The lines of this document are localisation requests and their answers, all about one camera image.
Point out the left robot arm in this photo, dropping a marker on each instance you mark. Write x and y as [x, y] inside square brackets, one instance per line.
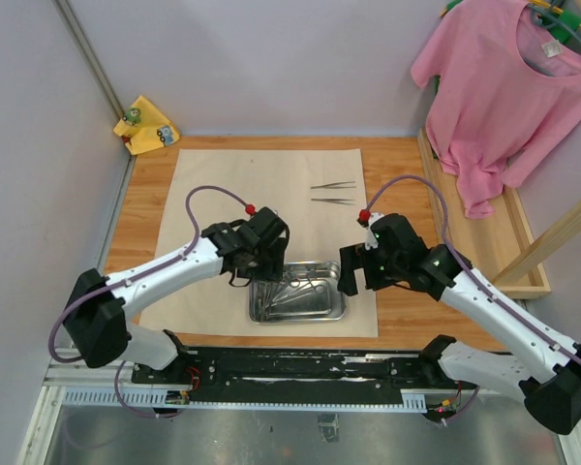
[100, 309]

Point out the green clothes hanger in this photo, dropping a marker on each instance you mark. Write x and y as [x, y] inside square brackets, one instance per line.
[550, 16]

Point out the stainless steel tray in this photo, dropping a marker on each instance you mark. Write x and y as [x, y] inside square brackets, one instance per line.
[330, 306]

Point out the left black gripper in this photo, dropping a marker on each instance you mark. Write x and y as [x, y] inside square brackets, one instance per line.
[274, 268]

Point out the wooden pole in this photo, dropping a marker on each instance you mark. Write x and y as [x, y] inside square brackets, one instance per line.
[556, 236]

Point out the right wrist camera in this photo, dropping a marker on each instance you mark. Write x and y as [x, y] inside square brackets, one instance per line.
[367, 219]

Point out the pink t-shirt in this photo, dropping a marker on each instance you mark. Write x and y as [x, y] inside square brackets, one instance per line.
[508, 95]

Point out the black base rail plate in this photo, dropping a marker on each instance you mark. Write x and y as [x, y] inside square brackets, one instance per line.
[296, 376]

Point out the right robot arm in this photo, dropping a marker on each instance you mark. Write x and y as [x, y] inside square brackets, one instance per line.
[542, 368]

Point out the yellow printed cloth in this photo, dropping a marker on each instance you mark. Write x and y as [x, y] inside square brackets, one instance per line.
[143, 128]

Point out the long steel hemostat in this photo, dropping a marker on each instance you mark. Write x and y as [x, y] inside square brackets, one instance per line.
[294, 289]

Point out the steel surgical forceps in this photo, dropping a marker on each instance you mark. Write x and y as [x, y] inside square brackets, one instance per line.
[335, 185]

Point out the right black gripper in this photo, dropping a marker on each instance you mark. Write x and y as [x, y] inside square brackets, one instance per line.
[355, 257]

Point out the wooden tray frame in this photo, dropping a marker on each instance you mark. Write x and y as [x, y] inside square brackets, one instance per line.
[491, 244]

